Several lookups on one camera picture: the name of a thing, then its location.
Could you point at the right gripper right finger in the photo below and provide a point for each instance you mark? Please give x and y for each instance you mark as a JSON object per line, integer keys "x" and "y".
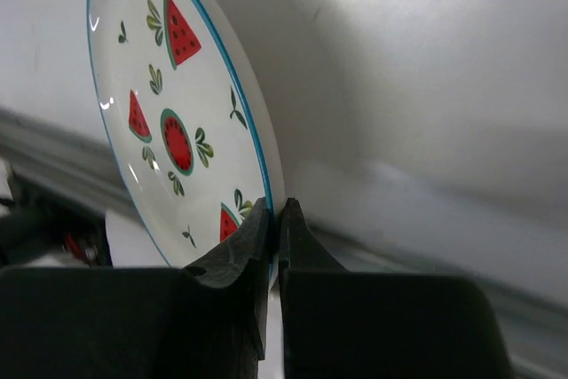
{"x": 343, "y": 324}

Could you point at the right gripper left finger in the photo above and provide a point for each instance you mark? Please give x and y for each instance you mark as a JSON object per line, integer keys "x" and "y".
{"x": 206, "y": 320}

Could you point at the white watermelon pattern plate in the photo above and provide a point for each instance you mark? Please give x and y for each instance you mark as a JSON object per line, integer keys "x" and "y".
{"x": 185, "y": 118}

